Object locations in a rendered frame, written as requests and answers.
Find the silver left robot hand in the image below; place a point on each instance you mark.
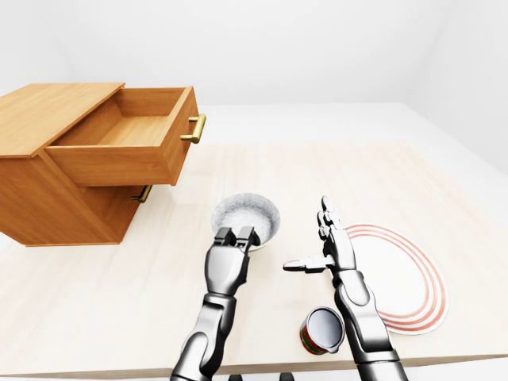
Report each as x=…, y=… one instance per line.
x=227, y=270

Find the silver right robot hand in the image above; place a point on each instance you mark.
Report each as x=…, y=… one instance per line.
x=342, y=250

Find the speckled grey bowl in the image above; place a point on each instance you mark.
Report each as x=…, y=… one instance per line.
x=246, y=210

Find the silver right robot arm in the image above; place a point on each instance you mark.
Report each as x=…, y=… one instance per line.
x=365, y=321

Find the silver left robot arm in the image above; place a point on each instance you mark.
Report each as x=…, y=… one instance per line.
x=206, y=341

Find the wooden cabinet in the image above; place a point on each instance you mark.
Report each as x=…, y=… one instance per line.
x=35, y=115

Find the white plate with red rings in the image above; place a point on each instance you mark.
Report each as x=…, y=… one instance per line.
x=401, y=285

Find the red and green tin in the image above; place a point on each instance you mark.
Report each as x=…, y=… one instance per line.
x=323, y=327

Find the small dark shape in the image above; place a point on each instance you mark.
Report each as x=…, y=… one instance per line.
x=286, y=377
x=235, y=377

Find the closed wooden drawer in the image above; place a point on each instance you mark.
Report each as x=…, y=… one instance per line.
x=113, y=212

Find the open wooden drawer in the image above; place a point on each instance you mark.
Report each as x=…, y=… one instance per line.
x=119, y=162

